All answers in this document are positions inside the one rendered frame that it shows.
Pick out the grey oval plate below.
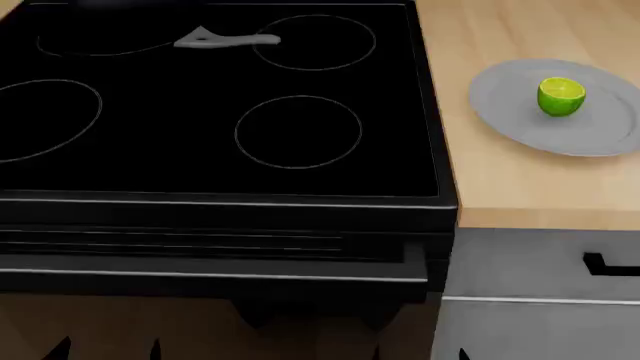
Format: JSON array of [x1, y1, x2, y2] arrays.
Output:
[[468, 57, 640, 158]]

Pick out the green halved lime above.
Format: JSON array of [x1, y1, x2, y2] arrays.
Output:
[[537, 76, 587, 118]]

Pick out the plain grey cabinet drawer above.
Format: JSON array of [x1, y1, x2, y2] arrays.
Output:
[[430, 296, 640, 360]]

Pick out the black glass-top electric stove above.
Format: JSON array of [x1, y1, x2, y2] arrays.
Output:
[[0, 0, 460, 333]]

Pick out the grey drawer with black handle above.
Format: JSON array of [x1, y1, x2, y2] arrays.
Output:
[[441, 226, 640, 301]]

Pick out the black drawer handle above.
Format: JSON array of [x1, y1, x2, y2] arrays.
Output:
[[583, 252, 640, 277]]

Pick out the black pan with grey handle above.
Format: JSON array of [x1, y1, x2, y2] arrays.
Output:
[[35, 0, 282, 58]]

